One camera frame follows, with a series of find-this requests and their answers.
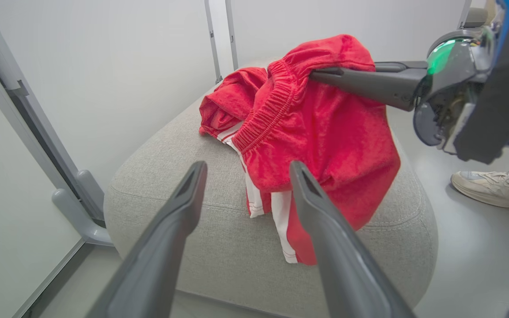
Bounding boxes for grey metal frame stand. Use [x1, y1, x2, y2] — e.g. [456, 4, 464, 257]
[0, 0, 114, 318]

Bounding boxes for black blue wrist camera box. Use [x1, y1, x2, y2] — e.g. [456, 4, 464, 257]
[442, 0, 509, 165]

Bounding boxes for beige sneaker with laces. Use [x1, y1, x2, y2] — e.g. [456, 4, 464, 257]
[451, 158, 509, 219]

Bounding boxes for grey partition foot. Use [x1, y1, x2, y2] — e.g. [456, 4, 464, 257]
[76, 170, 106, 221]
[51, 189, 114, 246]

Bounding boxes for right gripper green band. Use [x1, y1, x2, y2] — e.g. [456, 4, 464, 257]
[310, 26, 498, 154]

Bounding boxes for light grey fabric ottoman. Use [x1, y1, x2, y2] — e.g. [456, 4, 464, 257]
[103, 57, 439, 318]

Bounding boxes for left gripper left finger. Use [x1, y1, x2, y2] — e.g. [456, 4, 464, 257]
[84, 161, 208, 318]

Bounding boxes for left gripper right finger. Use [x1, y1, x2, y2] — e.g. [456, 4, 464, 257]
[290, 160, 415, 318]

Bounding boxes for grey padded object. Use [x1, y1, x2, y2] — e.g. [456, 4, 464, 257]
[464, 7, 490, 28]

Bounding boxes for red shorts with white stripes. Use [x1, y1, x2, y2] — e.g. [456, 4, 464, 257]
[198, 34, 402, 265]

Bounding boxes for white partition panel grey frame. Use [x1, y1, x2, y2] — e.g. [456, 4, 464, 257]
[225, 0, 474, 67]
[0, 0, 224, 190]

